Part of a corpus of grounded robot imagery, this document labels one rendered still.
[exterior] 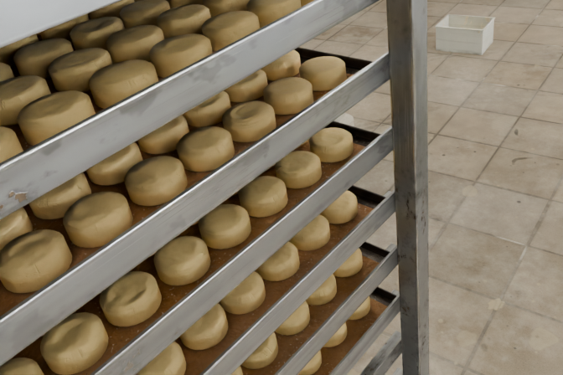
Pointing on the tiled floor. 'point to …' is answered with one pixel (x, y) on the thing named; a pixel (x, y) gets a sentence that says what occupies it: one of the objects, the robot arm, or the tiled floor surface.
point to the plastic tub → (464, 33)
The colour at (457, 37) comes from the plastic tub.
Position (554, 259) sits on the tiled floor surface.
